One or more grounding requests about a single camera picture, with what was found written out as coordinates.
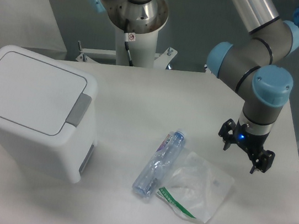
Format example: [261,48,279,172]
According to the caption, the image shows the clear plastic bag green strip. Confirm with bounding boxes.
[156,151,234,224]

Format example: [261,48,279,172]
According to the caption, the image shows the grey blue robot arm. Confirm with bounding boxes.
[88,0,299,172]

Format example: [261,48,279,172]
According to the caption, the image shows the crushed clear plastic bottle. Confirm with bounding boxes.
[132,129,186,198]

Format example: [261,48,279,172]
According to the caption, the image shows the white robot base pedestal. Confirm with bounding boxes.
[77,0,178,70]

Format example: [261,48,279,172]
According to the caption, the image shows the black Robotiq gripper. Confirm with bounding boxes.
[218,119,275,174]

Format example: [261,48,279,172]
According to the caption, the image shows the white push-lid trash can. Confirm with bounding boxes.
[0,45,98,183]

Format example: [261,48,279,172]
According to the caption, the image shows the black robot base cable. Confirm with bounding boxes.
[118,19,141,67]

